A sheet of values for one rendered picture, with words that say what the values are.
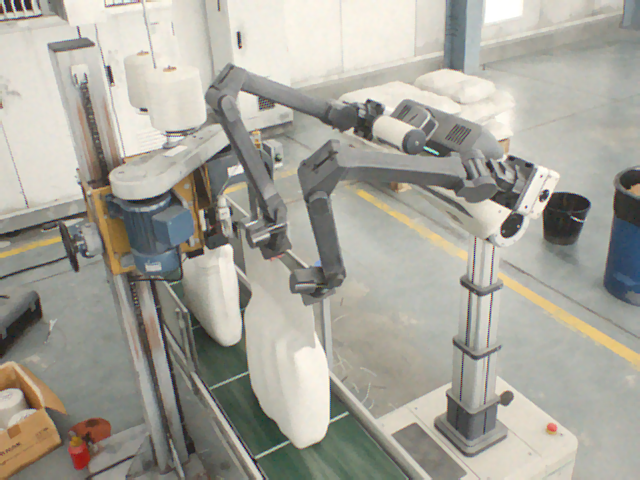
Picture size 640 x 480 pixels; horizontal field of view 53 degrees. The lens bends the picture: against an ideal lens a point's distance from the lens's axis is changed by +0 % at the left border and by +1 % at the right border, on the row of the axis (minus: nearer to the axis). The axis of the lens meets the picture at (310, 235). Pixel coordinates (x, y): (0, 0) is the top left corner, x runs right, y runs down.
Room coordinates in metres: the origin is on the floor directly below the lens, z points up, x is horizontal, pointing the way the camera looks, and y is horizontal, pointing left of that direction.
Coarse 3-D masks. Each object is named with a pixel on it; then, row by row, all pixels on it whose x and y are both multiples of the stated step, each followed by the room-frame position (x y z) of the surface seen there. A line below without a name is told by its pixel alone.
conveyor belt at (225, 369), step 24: (240, 312) 2.46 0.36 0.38; (216, 360) 2.12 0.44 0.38; (240, 360) 2.11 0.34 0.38; (216, 384) 1.97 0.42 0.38; (240, 384) 1.96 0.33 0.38; (240, 408) 1.83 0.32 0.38; (336, 408) 1.79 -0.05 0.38; (240, 432) 1.70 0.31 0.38; (264, 432) 1.69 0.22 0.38; (336, 432) 1.67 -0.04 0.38; (360, 432) 1.66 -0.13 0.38; (264, 456) 1.58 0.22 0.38; (288, 456) 1.57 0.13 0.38; (312, 456) 1.57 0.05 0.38; (336, 456) 1.56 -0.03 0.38; (360, 456) 1.55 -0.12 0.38; (384, 456) 1.54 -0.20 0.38
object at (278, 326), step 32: (256, 256) 1.91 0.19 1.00; (256, 288) 1.91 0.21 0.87; (288, 288) 1.66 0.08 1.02; (256, 320) 1.79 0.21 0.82; (288, 320) 1.69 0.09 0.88; (256, 352) 1.78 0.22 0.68; (288, 352) 1.62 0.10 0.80; (320, 352) 1.63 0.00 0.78; (256, 384) 1.79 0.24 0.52; (288, 384) 1.60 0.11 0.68; (320, 384) 1.62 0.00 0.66; (288, 416) 1.60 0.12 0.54; (320, 416) 1.60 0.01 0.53
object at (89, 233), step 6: (84, 228) 1.86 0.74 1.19; (90, 228) 1.86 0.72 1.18; (96, 228) 1.87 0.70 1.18; (84, 234) 1.84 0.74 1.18; (90, 234) 1.84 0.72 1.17; (96, 234) 1.85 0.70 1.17; (84, 240) 1.85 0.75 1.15; (90, 240) 1.83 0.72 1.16; (96, 240) 1.84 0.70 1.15; (84, 246) 1.89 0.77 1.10; (90, 246) 1.82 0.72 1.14; (96, 246) 1.83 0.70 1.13; (102, 246) 1.84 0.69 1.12; (90, 252) 1.83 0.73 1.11; (96, 252) 1.84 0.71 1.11; (102, 252) 1.85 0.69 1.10
